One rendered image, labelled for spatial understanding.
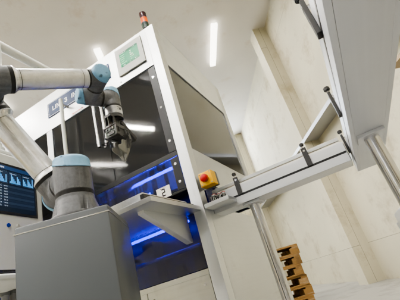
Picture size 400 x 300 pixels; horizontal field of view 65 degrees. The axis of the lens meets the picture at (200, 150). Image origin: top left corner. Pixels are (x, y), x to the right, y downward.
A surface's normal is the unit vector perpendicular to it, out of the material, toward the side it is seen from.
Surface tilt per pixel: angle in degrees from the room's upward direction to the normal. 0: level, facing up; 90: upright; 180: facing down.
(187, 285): 90
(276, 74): 90
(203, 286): 90
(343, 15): 180
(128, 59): 90
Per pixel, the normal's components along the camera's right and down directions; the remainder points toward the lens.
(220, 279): -0.47, -0.25
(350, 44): 0.26, 0.88
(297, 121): -0.01, -0.41
